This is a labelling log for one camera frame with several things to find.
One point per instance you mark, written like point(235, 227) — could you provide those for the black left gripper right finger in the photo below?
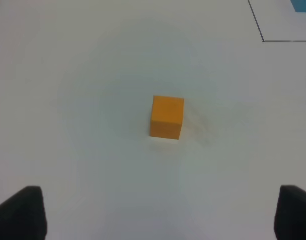
point(290, 216)

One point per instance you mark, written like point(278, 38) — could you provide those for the orange cube block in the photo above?
point(167, 114)

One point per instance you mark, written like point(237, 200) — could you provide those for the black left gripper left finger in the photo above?
point(23, 216)

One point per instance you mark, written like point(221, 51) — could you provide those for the template blue cube block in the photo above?
point(299, 6)

